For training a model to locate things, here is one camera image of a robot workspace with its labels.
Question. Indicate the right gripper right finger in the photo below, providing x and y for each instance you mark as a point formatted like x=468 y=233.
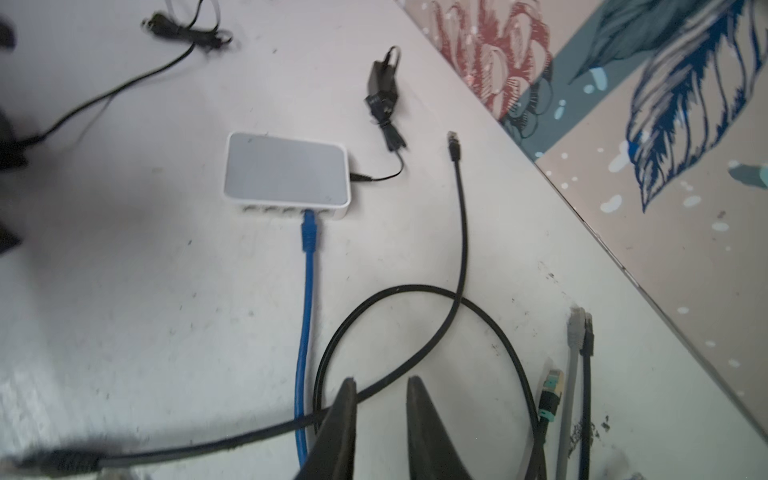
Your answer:
x=431 y=453

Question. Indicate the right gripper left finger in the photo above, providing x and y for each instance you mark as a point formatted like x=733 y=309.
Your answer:
x=332 y=456

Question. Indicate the black power adapter with cable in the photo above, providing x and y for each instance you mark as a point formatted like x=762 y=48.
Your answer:
x=381 y=100

